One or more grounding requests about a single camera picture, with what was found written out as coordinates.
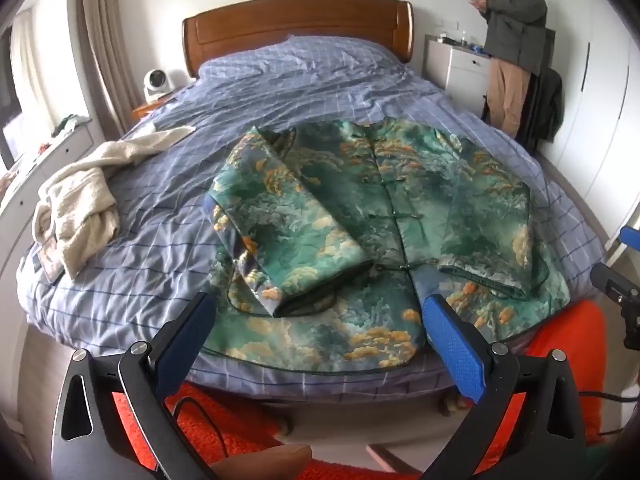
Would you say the blue checked duvet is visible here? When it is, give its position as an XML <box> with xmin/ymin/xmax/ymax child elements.
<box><xmin>16</xmin><ymin>37</ymin><xmax>603</xmax><ymax>401</ymax></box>

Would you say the wooden headboard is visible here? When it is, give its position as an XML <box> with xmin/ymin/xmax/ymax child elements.
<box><xmin>182</xmin><ymin>0</ymin><xmax>414</xmax><ymax>78</ymax></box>

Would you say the person in grey jacket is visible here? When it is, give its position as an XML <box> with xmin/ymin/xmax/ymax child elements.
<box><xmin>470</xmin><ymin>0</ymin><xmax>548</xmax><ymax>139</ymax></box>

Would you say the white desk with drawers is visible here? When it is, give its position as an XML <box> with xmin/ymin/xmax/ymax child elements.
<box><xmin>422</xmin><ymin>35</ymin><xmax>491</xmax><ymax>118</ymax></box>

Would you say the beige curtain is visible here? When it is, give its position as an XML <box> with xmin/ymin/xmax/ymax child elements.
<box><xmin>81</xmin><ymin>0</ymin><xmax>141</xmax><ymax>136</ymax></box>

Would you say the cream fleece garment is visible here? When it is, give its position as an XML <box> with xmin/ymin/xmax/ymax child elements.
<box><xmin>32</xmin><ymin>126</ymin><xmax>195</xmax><ymax>280</ymax></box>

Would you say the wooden nightstand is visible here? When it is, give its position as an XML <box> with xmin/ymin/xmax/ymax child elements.
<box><xmin>132</xmin><ymin>92</ymin><xmax>174</xmax><ymax>122</ymax></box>

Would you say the white round fan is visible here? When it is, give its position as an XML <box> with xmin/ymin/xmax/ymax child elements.
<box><xmin>143</xmin><ymin>68</ymin><xmax>172</xmax><ymax>104</ymax></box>

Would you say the dark jacket on chair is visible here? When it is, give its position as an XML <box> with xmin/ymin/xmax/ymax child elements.
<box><xmin>516</xmin><ymin>28</ymin><xmax>564</xmax><ymax>155</ymax></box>

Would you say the white window-side dresser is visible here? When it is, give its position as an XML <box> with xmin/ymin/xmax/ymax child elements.
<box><xmin>1</xmin><ymin>120</ymin><xmax>103</xmax><ymax>272</ymax></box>

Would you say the green patterned silk jacket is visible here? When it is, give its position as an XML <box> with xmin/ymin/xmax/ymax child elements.
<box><xmin>204</xmin><ymin>118</ymin><xmax>570</xmax><ymax>375</ymax></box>

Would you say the white wardrobe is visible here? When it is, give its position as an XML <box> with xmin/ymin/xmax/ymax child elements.
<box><xmin>540</xmin><ymin>0</ymin><xmax>639</xmax><ymax>238</ymax></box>

